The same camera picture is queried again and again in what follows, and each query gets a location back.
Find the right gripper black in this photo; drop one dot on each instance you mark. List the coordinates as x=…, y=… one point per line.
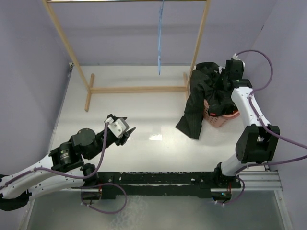
x=217, y=84

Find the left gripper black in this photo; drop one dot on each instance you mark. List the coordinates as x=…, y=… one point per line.
x=122, y=140

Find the dark pinstriped shirt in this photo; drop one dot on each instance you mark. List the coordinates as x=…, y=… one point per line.
x=202, y=88

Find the light blue wire hanger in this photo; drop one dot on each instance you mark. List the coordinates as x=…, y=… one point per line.
x=159, y=36

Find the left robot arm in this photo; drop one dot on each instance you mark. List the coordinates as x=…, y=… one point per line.
x=74, y=163

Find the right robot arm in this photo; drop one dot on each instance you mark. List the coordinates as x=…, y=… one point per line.
x=256, y=144

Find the pink plastic basket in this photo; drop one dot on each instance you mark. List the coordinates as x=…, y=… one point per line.
x=217, y=122

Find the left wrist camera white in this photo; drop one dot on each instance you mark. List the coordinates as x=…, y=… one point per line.
x=118, y=126

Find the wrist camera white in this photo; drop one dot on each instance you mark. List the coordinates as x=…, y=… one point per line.
x=118, y=126
x=235, y=57

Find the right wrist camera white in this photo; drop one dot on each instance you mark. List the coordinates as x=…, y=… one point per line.
x=235, y=57

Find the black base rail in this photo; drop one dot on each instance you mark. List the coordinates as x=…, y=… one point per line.
x=197, y=184

